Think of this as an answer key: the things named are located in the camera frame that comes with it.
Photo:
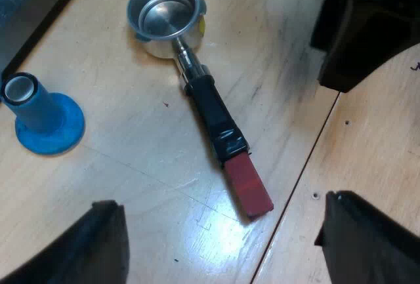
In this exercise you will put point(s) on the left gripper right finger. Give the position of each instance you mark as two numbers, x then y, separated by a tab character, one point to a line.
370	244

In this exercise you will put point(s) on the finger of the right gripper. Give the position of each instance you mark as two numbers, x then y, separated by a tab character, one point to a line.
357	51

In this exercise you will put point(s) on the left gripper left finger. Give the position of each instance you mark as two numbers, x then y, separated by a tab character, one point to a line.
85	251

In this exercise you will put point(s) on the steel espresso machine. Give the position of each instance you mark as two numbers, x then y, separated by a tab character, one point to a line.
26	5

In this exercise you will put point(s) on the bright blue tamper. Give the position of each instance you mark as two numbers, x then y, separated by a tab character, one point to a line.
46	123

